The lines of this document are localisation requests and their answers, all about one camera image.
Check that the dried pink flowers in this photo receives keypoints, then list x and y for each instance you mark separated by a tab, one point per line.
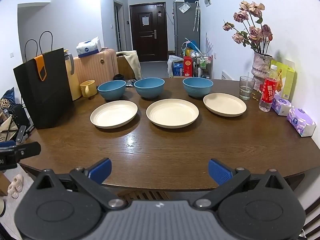
254	34

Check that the yellow ceramic mug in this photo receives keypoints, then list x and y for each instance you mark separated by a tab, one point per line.
88	88

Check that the purple tissue pack far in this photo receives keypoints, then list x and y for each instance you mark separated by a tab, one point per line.
281	106

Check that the pink slippers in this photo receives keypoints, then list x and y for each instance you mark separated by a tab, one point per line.
16	186

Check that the grey refrigerator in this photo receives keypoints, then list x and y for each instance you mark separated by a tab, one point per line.
184	18

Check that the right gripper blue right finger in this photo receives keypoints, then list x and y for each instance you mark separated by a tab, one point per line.
230	181

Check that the red gift box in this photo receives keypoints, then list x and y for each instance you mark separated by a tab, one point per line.
187	66

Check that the purple tissue pack near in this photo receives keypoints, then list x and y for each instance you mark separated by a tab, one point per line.
301	121

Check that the yellow thermos jug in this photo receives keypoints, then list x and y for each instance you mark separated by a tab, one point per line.
74	84

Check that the white blue tissue pack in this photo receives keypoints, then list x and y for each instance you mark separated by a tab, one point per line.
89	47

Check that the blue carton box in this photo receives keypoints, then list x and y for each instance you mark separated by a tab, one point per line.
177	69

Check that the blue bowl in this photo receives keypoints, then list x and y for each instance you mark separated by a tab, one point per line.
197	87
150	87
112	90

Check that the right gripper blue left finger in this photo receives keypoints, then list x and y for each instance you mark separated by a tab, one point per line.
89	181

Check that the purple tissue pack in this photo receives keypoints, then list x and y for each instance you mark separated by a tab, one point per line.
281	106
301	121

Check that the clear drinking glass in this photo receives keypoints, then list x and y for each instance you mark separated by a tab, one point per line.
246	85

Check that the black paper shopping bag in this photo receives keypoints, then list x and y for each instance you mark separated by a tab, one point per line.
44	87

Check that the pink ribbed suitcase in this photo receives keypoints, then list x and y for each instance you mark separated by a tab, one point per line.
100	67

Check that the cream plate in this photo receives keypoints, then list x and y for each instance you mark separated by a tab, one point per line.
172	113
224	104
114	114

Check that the pink textured vase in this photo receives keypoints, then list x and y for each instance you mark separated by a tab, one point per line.
260	67

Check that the wooden chair with beige cloth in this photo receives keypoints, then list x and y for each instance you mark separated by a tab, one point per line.
129	65

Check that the dark wooden door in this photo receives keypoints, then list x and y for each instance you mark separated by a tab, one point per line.
149	31

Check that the wire storage rack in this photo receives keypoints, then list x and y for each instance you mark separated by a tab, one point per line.
202	65

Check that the white plastic bag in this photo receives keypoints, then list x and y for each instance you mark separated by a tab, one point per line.
172	59

